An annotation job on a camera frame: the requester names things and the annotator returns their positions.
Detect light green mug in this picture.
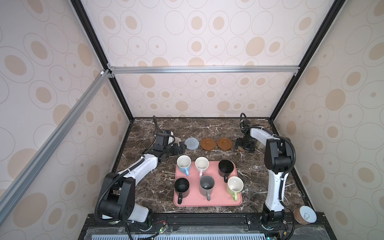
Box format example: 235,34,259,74
227,177,244,202

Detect blue grey round coaster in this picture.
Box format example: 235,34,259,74
185,137,200,151

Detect black mug lower left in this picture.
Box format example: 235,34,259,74
174,178,190,205

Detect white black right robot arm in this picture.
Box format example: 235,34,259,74
235,113,296,231

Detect black mug upper right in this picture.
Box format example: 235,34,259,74
218,160,235,183

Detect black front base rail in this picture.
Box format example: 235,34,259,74
79,212,336,240

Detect light grey woven coaster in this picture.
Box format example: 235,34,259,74
175,137,184,144

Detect horizontal aluminium bar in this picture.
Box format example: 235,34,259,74
110,65,300,75

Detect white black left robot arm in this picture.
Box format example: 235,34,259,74
94,116,187,227

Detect grey mug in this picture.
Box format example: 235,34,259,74
199,175,215,201

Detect pink rectangular tray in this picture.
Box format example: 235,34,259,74
173,160,243,208

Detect brown wooden coaster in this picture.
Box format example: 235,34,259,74
201,138,216,151
217,138,233,151

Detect blue mug white inside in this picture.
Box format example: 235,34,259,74
177,155,192,176

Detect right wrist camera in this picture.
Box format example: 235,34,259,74
240,120,252,134

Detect diagonal aluminium bar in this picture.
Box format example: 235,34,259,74
1,69,111,224

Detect white pink mug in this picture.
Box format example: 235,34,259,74
195,157,210,178

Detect black mug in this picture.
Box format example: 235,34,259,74
218,160,235,183
174,178,190,205

